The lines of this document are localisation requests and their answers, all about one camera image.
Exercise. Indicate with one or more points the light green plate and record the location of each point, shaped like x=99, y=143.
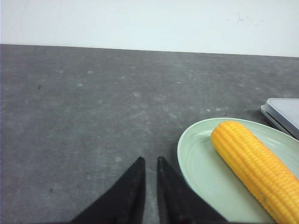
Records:
x=212, y=179

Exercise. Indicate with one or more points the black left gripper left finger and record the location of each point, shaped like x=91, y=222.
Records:
x=123, y=203

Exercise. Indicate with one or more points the yellow corn cob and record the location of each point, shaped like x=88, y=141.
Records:
x=267, y=178

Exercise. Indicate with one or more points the silver kitchen scale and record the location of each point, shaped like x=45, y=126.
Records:
x=283, y=113

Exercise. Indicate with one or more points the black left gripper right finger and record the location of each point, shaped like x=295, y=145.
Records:
x=178, y=203

